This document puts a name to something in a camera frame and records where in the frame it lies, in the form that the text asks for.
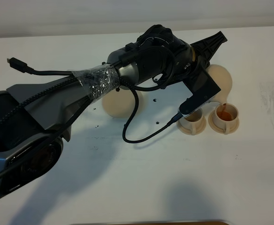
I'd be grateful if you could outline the left beige teacup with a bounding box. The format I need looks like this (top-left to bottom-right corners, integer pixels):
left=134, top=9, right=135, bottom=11
left=179, top=109, right=206, bottom=135

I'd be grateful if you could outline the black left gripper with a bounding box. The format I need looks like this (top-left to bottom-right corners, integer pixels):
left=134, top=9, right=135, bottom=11
left=183, top=31, right=227, bottom=80

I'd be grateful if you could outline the beige cup saucer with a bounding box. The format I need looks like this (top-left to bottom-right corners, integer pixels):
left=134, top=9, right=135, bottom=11
left=208, top=110, right=239, bottom=135
left=176, top=116, right=207, bottom=135

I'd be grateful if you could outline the right beige teacup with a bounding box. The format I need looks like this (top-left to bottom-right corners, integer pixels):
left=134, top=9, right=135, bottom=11
left=212, top=103, right=239, bottom=135

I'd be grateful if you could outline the beige round teapot saucer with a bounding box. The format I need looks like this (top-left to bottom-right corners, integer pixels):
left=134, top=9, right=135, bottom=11
left=102, top=89, right=135, bottom=119

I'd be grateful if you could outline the beige ceramic teapot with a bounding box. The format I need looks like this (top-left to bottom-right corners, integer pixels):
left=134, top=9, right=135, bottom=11
left=207, top=64, right=232, bottom=105

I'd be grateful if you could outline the right beige cup saucer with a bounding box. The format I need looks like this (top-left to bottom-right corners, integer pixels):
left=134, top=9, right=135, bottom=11
left=208, top=110, right=239, bottom=135

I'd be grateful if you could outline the left beige cup saucer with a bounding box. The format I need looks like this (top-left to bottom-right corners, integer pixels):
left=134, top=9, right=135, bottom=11
left=176, top=116, right=207, bottom=135

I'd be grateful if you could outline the black braided camera cable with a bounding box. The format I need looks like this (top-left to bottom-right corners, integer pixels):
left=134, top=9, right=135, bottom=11
left=6, top=45, right=184, bottom=144

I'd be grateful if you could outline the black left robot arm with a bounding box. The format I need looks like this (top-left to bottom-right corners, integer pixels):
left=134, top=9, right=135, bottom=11
left=0, top=24, right=227, bottom=199

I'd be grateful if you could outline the beige teacup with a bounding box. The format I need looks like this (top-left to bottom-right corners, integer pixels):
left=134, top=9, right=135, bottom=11
left=179, top=109, right=206, bottom=135
left=212, top=103, right=239, bottom=135

